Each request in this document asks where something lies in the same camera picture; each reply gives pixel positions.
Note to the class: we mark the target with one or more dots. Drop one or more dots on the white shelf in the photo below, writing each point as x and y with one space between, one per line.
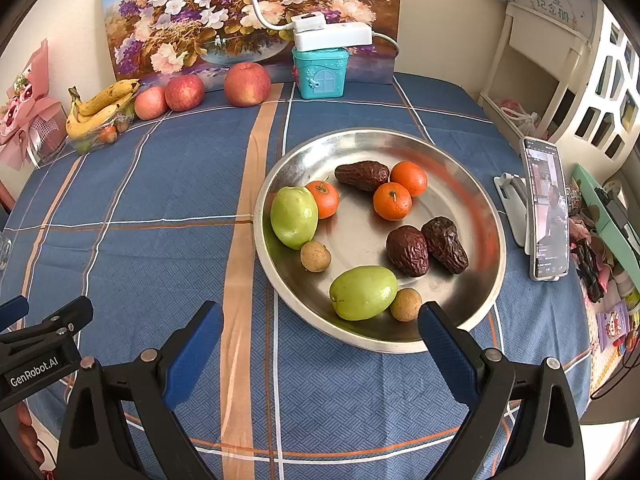
535 75

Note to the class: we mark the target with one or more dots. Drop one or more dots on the round steel plate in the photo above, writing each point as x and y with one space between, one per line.
360 232

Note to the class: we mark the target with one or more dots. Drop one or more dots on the large wrinkled red date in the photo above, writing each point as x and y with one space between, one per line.
407 251

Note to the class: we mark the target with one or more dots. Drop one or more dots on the bag of mixed fruit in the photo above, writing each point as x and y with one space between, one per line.
95 142

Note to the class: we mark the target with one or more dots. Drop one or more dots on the green box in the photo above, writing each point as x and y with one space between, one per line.
607 210

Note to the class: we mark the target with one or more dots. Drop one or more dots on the small tangerine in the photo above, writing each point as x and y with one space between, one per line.
107 133

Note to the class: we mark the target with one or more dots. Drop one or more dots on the smartphone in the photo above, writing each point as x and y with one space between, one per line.
547 210

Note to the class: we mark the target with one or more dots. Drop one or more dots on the blue plaid tablecloth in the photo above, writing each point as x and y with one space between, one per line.
150 185

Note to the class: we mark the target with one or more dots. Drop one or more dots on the brown avocado on plate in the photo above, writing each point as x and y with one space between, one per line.
362 175

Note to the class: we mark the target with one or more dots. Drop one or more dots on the large green jujube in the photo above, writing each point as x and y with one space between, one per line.
294 216

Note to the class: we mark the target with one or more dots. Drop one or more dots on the person's left hand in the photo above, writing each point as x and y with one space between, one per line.
24 427

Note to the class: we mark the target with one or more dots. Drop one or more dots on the white phone stand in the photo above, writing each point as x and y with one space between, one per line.
512 200

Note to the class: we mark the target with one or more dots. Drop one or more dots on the pink flower bouquet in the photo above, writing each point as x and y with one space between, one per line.
25 110

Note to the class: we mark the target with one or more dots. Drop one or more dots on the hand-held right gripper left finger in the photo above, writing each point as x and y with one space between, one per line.
192 355

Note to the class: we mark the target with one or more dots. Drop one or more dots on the large red apple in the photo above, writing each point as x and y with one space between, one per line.
247 84

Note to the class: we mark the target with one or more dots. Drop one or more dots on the brown longan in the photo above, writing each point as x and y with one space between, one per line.
405 304
315 256

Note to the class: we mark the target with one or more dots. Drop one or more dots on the small green jujube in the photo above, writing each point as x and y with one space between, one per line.
363 292

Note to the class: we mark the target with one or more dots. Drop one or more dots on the white power strip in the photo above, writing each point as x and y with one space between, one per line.
332 35

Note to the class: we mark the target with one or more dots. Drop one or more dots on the teal house-shaped box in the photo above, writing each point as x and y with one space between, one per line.
320 72

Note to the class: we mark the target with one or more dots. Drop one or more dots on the white photo frame rack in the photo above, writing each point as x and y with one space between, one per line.
612 90

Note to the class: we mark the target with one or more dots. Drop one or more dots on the small green fruit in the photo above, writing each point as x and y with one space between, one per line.
82 146

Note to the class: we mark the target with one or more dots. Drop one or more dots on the pale pink apple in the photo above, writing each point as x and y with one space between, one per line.
150 102

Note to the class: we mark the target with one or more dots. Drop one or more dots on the tangerine with stem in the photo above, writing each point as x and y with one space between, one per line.
392 201

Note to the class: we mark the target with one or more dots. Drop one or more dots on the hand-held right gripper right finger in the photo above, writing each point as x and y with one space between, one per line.
445 350

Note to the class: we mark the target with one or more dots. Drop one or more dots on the white plastic bag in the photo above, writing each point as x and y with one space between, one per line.
520 116

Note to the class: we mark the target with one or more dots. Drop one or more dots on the colourful printed card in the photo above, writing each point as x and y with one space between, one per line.
612 322

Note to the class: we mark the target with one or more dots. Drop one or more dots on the banana bunch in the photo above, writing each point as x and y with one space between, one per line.
100 105

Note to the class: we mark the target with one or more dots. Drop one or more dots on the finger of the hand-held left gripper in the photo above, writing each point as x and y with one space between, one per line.
67 316
12 308

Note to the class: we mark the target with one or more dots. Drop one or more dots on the orange tangerine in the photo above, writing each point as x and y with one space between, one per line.
324 199
409 178

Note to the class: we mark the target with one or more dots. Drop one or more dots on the flower painting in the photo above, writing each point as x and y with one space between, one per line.
200 25

